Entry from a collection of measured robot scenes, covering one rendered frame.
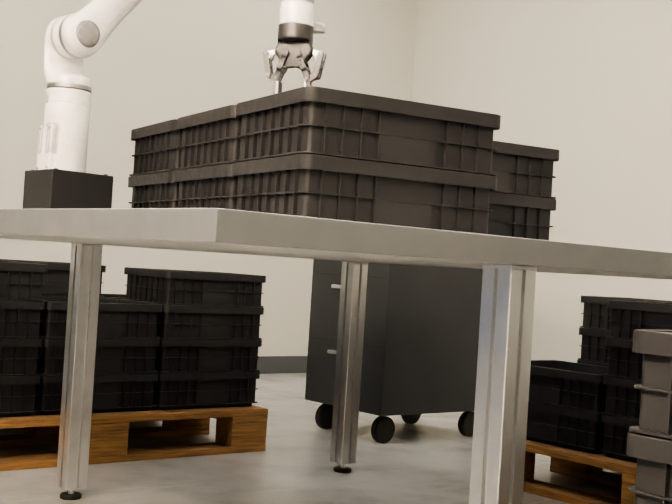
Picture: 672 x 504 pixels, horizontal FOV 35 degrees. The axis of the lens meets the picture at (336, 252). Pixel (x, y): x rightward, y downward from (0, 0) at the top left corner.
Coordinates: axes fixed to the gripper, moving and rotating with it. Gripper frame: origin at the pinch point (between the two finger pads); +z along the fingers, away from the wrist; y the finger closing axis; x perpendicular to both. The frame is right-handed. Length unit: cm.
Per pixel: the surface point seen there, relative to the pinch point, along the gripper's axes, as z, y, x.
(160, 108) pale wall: -42, -177, 303
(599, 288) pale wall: 39, 52, 366
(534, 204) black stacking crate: 20, 50, 22
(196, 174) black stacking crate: 19.7, -12.5, -18.6
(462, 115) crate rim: 8, 42, -29
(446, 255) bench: 34, 48, -69
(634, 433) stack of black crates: 52, 74, -96
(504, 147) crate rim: 8.4, 43.5, 15.4
